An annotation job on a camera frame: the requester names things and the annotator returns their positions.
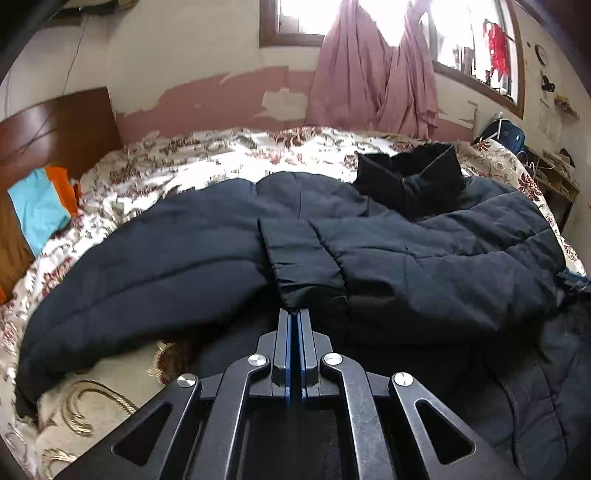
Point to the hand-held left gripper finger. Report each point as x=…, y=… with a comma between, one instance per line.
x=290, y=360
x=301, y=360

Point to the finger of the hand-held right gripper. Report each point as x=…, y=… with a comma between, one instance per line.
x=572, y=281

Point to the dark navy puffer jacket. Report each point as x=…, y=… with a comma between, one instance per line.
x=184, y=258

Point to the wooden shelf unit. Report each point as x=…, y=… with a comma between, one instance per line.
x=561, y=184

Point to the blue backpack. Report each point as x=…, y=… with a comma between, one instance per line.
x=508, y=136

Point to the floral bedspread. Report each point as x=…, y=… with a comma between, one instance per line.
x=194, y=152

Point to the red hanging garment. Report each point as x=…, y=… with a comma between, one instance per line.
x=498, y=46

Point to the pink curtain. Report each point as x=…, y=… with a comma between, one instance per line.
x=364, y=78

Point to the blue and orange cloth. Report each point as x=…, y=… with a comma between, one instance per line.
x=37, y=207

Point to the wooden headboard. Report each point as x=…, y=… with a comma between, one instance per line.
x=51, y=129

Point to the brown window frame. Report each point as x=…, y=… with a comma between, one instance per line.
x=475, y=78

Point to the round wall clock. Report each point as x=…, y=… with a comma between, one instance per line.
x=541, y=54

